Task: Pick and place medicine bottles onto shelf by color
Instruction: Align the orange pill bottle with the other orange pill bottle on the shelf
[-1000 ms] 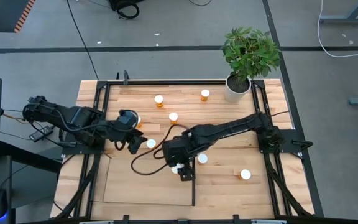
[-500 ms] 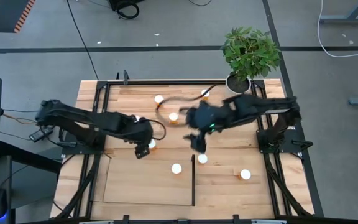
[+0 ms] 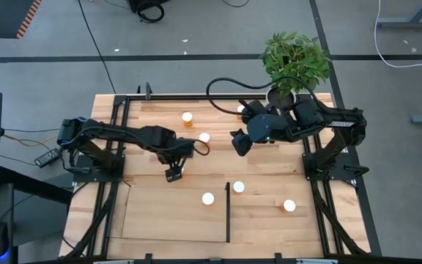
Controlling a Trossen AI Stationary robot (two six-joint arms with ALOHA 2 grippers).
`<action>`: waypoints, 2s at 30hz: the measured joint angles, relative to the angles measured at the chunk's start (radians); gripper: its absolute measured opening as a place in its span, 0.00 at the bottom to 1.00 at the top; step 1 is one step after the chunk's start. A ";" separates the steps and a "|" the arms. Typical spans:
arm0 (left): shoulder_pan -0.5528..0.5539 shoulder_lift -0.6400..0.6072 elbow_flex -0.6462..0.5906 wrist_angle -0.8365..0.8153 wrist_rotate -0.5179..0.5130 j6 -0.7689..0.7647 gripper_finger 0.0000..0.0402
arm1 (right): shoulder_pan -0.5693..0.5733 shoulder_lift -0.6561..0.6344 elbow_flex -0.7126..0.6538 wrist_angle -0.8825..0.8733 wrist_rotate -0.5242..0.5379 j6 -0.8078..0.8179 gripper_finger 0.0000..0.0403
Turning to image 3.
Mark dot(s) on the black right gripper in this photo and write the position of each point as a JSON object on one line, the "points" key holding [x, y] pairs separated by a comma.
{"points": [[255, 133]]}

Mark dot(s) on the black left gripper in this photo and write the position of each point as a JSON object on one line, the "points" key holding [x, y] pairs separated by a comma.
{"points": [[167, 154]]}

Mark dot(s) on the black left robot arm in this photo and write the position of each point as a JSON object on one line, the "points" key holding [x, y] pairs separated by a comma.
{"points": [[152, 137]]}

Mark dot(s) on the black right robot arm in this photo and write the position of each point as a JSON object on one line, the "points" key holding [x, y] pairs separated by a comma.
{"points": [[306, 117]]}

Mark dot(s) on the white plant pot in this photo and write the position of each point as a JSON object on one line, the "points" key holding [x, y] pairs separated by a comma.
{"points": [[280, 100]]}

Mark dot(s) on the green leafy potted tree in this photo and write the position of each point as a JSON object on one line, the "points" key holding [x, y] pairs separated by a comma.
{"points": [[295, 58]]}

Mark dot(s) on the black power adapter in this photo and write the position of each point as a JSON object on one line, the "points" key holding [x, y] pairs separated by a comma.
{"points": [[48, 157]]}

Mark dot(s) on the black side desk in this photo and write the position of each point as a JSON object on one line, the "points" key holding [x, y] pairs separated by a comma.
{"points": [[31, 183]]}

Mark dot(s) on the dark mat with striped edge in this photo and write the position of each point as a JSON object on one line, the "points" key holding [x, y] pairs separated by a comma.
{"points": [[6, 18]]}

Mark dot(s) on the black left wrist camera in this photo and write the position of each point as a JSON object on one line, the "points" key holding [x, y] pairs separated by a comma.
{"points": [[185, 148]]}

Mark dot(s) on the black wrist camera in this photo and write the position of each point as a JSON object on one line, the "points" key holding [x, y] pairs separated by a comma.
{"points": [[185, 148], [258, 111]]}

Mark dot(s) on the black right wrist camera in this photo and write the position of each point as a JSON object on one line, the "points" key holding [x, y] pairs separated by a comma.
{"points": [[258, 111]]}

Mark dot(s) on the black metal shelf frame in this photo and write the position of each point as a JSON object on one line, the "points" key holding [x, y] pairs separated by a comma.
{"points": [[228, 212]]}

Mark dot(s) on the black aluminium table frame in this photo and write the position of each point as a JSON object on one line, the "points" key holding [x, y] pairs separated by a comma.
{"points": [[196, 97]]}

